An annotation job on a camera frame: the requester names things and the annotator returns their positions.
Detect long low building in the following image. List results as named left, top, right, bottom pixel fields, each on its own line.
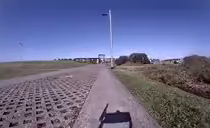
left=53, top=53, right=116, bottom=65

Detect grey concrete path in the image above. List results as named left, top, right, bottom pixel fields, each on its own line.
left=72, top=64, right=162, bottom=128

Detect tall street lamp pole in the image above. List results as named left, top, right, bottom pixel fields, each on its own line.
left=101, top=9, right=115, bottom=69

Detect pale distant building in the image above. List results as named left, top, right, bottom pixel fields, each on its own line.
left=150, top=57, right=184, bottom=65

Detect grass verge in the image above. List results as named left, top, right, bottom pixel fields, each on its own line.
left=111, top=63, right=210, bottom=128

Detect grid paver lane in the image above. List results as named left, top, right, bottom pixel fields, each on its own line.
left=0, top=64, right=104, bottom=128

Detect grass field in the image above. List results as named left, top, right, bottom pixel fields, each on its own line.
left=0, top=60, right=91, bottom=81

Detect distant lamp pole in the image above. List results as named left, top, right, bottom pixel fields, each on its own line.
left=18, top=41, right=24, bottom=63

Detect brown bushes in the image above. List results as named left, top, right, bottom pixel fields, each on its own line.
left=144, top=54, right=210, bottom=102

